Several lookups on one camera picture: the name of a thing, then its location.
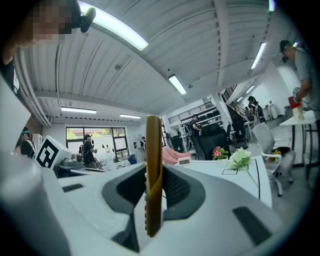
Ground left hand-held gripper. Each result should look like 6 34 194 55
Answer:
33 134 106 179

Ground jar with red lid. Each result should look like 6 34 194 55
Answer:
291 103 306 121

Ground black mesh office chair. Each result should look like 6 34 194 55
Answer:
197 122 232 161

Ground person's head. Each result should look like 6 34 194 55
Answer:
2 0 82 61

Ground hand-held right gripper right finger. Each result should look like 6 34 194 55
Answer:
160 164 285 251

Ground black-framed window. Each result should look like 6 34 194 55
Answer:
65 126 131 164

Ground white green flower bouquet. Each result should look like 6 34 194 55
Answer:
228 146 252 171

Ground yellow calculator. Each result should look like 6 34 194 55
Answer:
144 115 164 238

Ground black staircase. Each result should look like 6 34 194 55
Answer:
221 84 251 119

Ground pink digital clock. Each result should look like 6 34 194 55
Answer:
174 156 192 167

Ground person's black shirt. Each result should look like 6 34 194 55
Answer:
0 59 22 99

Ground white grey office chair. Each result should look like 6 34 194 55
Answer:
251 122 297 197

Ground pink lounge chair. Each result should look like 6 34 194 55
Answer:
162 146 186 165

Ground black cloth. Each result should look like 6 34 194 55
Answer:
272 146 292 155

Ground pink flower bouquet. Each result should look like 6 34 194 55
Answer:
211 146 230 161

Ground black head-worn camera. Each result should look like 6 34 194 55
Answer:
79 6 97 34

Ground white side table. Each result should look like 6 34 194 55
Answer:
278 109 320 181

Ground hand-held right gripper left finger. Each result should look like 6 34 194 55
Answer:
58 162 148 252

